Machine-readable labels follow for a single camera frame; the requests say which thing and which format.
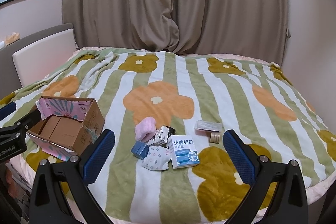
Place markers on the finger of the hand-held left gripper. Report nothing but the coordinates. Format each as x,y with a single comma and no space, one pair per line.
7,111
30,119

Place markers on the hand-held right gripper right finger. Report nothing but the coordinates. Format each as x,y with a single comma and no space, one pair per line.
237,155

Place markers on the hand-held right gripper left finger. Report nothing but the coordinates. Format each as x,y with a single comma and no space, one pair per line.
101,150

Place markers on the cardboard box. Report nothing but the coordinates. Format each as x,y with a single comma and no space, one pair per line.
68,132

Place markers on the clear plastic box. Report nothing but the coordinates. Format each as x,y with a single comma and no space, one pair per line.
208,126

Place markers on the pink fluffy sock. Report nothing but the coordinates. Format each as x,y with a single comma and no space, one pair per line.
145,130

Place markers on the white and blue box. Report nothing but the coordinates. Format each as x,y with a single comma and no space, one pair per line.
183,151

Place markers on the white patterned sock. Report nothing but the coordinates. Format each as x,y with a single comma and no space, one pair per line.
156,159

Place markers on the small white black carton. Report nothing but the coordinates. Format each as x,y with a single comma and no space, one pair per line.
160,136

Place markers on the small beige tape roll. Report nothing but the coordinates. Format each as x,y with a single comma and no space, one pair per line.
215,137

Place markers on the small blue box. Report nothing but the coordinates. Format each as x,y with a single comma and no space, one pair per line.
140,150

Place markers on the grey headboard panel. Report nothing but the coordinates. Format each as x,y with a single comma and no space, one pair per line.
5,66

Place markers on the white padded headboard panel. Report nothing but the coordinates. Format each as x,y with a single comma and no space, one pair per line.
44,56

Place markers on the green striped flower blanket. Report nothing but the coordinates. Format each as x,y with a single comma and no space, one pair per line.
199,98

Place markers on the small black container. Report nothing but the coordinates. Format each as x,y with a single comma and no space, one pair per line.
172,131

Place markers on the tissue box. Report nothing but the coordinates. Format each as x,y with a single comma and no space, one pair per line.
11,39

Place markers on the beige curtain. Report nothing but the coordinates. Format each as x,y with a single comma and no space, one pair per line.
178,3

